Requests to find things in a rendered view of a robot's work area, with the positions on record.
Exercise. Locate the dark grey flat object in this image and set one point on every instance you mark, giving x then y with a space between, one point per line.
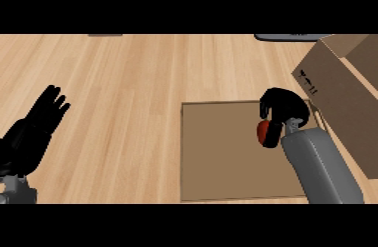
290 37

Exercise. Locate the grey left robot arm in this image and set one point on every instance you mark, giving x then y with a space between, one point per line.
15 191

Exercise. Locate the brown flat tray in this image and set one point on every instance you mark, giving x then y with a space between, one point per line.
231 151

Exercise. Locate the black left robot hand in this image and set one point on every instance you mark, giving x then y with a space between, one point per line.
30 134

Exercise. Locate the red bell pepper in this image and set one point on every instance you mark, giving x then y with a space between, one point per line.
263 131

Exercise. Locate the brown cardboard box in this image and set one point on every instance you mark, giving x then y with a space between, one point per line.
340 97

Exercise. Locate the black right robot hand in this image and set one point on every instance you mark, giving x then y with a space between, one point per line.
282 102

